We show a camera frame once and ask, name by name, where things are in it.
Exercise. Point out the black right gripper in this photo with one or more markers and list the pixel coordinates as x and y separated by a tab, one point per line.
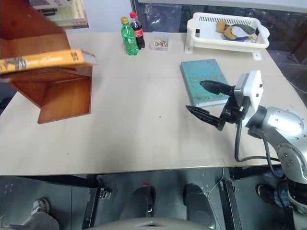
233	110

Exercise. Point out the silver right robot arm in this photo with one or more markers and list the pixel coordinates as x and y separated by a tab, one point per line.
285	122

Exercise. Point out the teal book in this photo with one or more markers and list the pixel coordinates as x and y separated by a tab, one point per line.
199	72

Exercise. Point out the brown wooden bookshelf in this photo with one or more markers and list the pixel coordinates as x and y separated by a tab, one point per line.
67	100

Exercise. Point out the orange yellow book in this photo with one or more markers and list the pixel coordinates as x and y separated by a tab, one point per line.
43	61

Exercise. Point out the grey lettered book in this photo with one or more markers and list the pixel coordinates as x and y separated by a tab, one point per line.
51	3

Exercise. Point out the white plastic basket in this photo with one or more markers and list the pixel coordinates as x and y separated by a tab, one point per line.
216	44

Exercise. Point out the items inside basket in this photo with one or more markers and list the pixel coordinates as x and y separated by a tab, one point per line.
224	28

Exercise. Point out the clear box of colourful pins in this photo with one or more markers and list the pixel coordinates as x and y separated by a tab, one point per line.
159	44

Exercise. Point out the dark grey cloth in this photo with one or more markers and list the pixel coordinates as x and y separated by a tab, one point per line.
247	29

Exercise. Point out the cola bottle with red cap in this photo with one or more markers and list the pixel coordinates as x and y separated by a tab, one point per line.
139	31

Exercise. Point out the green plastic soda bottle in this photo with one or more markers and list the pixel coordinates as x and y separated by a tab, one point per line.
129	38

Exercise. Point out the dark rounded robot foot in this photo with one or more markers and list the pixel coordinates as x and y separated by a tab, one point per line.
141	201
196	203

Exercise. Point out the black metal table leg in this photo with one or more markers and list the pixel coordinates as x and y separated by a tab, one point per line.
231	206
92	203

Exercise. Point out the black shoe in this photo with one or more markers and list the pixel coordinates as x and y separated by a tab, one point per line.
266	194

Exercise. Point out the blue plaid trouser leg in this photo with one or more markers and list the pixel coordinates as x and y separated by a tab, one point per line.
281	191

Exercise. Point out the grey robot torso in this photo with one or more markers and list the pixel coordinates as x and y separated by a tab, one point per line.
148	224

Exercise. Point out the grey sneaker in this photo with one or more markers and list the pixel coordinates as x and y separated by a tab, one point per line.
40	206

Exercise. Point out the grey trouser leg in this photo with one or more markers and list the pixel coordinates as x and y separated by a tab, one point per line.
36	221

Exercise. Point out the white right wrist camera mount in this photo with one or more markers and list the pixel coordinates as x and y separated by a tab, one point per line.
253	88

